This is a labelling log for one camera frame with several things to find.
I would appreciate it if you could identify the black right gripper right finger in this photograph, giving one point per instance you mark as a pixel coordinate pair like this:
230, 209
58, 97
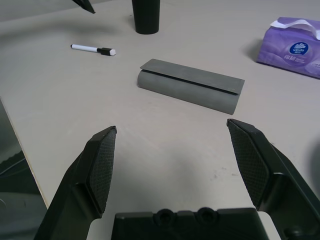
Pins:
275, 180

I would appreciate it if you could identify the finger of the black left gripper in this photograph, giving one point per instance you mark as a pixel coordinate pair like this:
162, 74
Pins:
86, 5

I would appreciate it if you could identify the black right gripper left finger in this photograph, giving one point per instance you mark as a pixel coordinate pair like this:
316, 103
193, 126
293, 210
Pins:
82, 187

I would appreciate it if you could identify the white marker black cap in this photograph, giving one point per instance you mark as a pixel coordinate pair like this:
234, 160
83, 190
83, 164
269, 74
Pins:
85, 48

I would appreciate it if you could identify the grey glasses case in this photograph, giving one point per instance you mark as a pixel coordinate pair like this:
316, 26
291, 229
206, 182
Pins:
187, 92

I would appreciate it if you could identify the black plastic cup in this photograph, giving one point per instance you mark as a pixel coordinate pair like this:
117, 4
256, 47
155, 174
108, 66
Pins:
146, 17

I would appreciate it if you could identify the purple tissue pack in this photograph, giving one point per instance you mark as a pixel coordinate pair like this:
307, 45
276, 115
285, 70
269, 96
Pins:
282, 55

